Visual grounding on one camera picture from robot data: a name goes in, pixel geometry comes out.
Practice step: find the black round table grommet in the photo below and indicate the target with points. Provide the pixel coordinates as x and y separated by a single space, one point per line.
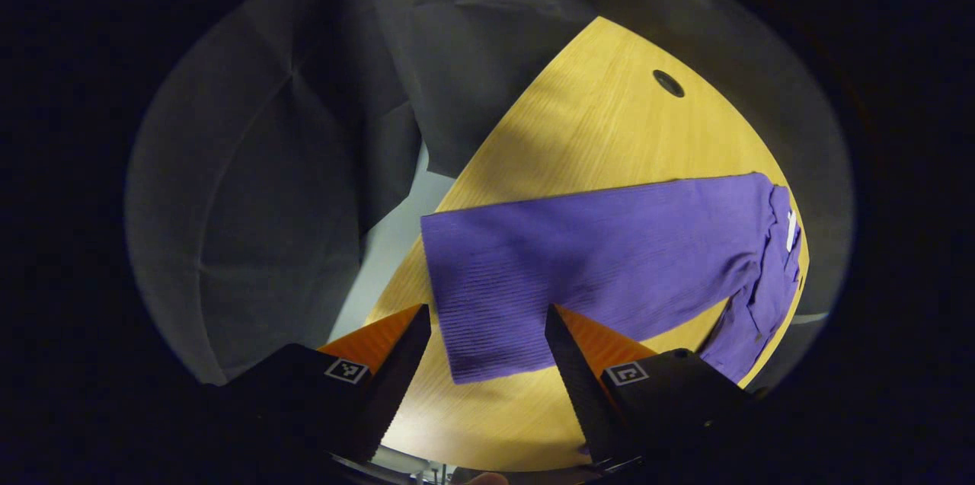
669 83

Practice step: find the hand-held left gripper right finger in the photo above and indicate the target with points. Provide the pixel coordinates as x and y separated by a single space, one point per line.
583 394

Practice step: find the purple shirt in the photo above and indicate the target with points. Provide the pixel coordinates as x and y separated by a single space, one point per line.
594 256

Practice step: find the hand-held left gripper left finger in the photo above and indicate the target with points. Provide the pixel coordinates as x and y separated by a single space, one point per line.
392 386

